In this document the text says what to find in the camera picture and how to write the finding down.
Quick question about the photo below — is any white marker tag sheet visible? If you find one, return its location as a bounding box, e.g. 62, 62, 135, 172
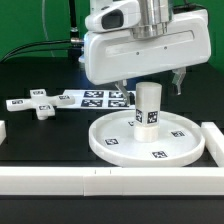
64, 90, 135, 109

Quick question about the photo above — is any white rail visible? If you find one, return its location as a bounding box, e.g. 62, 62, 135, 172
201, 122, 224, 168
0, 120, 6, 145
0, 167, 224, 196

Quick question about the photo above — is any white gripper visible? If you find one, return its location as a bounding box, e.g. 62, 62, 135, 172
84, 10, 211, 106

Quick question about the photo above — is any white front rail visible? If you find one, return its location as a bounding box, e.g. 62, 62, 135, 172
0, 167, 224, 196

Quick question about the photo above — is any white cross-shaped table base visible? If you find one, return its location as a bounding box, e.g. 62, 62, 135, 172
6, 89, 75, 120

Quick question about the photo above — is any white left rail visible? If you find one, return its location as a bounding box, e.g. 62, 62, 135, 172
0, 120, 6, 145

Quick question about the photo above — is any black cable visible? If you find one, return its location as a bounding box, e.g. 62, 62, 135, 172
0, 0, 84, 64

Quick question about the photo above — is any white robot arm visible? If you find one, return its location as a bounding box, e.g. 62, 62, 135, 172
84, 0, 211, 104

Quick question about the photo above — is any white right rail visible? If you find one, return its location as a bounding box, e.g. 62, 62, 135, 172
201, 122, 224, 168

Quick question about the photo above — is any white round table top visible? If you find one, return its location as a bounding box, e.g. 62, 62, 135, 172
89, 110, 205, 167

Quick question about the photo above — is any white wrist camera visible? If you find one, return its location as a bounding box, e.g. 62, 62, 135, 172
85, 0, 141, 33

